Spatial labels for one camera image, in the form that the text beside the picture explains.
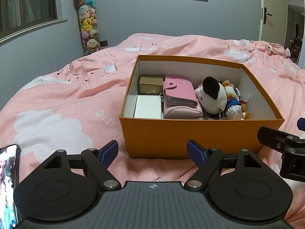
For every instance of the cream door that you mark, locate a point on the cream door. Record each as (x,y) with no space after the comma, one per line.
(274,12)

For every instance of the pink fabric pouch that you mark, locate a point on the pink fabric pouch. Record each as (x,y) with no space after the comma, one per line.
(183,112)

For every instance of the pink printed blanket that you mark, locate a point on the pink printed blanket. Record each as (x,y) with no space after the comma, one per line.
(71,100)

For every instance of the orange cardboard box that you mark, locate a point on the orange cardboard box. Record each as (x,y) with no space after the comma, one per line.
(190,133)

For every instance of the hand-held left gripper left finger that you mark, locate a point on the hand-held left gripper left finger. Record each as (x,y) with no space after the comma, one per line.
(109,152)

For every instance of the dog plush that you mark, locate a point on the dog plush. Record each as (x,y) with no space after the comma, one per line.
(232,102)

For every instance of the clear tube of plush toys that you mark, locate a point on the clear tube of plush toys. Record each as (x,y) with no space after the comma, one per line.
(88,26)

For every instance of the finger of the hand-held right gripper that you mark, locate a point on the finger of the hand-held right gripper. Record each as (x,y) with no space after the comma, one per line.
(278,139)
(301,124)

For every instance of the black white penguin plush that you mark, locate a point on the black white penguin plush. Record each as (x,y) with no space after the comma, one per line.
(209,95)

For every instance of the dark photo card box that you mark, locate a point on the dark photo card box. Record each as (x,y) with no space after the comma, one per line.
(205,118)

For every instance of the long white box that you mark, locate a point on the long white box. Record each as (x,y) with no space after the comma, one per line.
(147,107)

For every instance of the window with dark frame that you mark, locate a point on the window with dark frame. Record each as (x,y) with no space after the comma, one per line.
(23,4)

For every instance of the pink snap wallet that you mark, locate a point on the pink snap wallet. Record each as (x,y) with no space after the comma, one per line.
(181,88)

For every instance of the small black box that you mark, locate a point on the small black box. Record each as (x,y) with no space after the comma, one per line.
(104,43)

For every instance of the small dark gold box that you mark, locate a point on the small dark gold box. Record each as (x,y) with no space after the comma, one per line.
(151,83)

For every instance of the black smartphone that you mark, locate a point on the black smartphone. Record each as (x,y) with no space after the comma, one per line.
(9,176)

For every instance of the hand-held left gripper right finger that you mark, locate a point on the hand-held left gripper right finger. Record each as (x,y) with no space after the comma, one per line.
(196,152)

